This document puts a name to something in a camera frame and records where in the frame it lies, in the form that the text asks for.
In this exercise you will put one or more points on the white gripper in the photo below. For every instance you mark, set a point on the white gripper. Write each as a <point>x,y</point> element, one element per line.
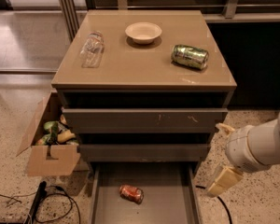
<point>237,149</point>

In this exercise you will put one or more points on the red coke can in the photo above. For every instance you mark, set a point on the red coke can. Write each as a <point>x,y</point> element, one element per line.
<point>131,193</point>

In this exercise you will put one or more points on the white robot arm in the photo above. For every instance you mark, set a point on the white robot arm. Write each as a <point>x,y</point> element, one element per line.
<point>264,141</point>

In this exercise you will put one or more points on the bottom open grey drawer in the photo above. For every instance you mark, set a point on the bottom open grey drawer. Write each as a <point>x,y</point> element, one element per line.
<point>169,194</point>

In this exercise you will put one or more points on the green soda can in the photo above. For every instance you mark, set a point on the green soda can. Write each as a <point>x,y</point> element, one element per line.
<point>190,56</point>

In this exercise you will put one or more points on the tan drawer cabinet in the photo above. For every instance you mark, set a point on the tan drawer cabinet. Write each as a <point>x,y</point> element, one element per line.
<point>132,75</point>

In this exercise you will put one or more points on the middle grey drawer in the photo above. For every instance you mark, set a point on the middle grey drawer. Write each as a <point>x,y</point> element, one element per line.
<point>143,153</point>

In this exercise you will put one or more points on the top grey drawer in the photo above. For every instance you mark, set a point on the top grey drawer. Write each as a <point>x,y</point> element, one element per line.
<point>136,120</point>

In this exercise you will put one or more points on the white bowl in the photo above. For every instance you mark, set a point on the white bowl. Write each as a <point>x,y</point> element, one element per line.
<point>143,32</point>

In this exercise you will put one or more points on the cardboard box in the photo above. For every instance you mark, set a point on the cardboard box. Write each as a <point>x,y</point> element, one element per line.
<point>49,160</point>

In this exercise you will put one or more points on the snack items in box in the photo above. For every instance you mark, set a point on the snack items in box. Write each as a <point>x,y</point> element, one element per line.
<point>56,132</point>

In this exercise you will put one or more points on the black power strip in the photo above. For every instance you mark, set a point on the black power strip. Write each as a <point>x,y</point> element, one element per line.
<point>40,194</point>

